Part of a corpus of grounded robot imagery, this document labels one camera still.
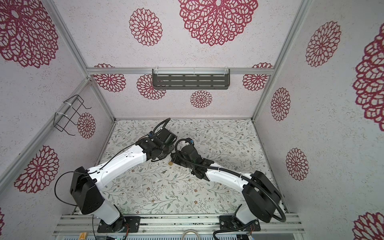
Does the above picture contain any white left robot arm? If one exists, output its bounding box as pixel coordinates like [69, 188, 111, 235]
[70, 118, 177, 233]

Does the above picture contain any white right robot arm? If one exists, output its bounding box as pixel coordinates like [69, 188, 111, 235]
[171, 138, 287, 240]

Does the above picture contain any black wire wall basket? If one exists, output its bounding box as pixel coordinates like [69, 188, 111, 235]
[53, 95, 92, 137]

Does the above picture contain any white cable loop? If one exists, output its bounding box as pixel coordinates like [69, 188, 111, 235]
[181, 229, 202, 240]

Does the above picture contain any dark grey wall shelf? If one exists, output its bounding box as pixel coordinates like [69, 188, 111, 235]
[152, 69, 231, 90]

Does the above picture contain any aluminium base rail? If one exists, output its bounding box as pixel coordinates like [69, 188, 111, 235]
[52, 214, 305, 240]

